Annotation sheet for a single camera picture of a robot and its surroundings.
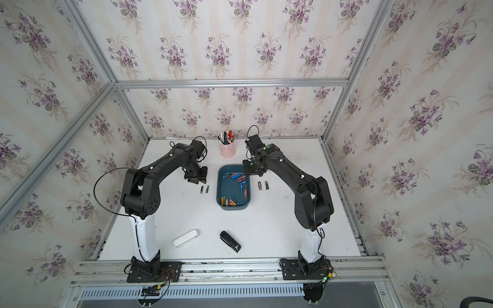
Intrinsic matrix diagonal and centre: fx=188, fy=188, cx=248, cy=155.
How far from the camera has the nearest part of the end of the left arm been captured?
2.74 feet

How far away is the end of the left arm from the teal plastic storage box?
10cm

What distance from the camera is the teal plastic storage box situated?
3.02 feet
